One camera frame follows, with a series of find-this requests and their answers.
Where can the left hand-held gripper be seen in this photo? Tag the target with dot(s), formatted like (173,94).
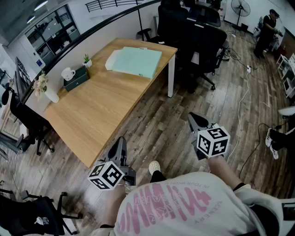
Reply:
(106,175)

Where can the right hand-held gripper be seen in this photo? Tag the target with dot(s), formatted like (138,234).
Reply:
(212,143)

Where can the mint green box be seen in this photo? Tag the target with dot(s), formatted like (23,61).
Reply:
(136,61)

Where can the white box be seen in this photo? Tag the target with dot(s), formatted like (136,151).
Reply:
(111,60)

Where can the person's right forearm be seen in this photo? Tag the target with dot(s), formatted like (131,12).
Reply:
(223,171)

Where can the person's left forearm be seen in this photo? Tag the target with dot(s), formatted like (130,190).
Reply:
(114,205)

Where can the person's white shoe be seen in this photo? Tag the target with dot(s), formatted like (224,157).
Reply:
(154,167)

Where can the person's black trouser leg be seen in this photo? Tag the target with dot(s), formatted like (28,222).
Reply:
(157,177)

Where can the white desk leg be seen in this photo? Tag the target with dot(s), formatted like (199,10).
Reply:
(171,76)

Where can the white power strip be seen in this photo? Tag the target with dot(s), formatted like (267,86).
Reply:
(248,68)

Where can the dark green drawer box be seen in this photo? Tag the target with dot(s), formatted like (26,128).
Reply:
(77,79)

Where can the person's white printed shirt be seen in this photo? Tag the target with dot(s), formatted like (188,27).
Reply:
(184,207)

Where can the white vase with flowers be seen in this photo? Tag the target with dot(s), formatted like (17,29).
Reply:
(51,94)

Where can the white mug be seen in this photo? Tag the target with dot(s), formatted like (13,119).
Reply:
(67,74)

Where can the small potted green plant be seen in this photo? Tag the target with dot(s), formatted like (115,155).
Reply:
(87,61)

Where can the clear water bottle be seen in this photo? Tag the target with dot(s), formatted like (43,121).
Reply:
(41,220)

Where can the black standing fan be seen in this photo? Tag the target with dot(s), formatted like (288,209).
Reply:
(240,8)

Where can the glass-door shelf cabinet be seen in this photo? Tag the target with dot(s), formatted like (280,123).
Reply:
(53,34)

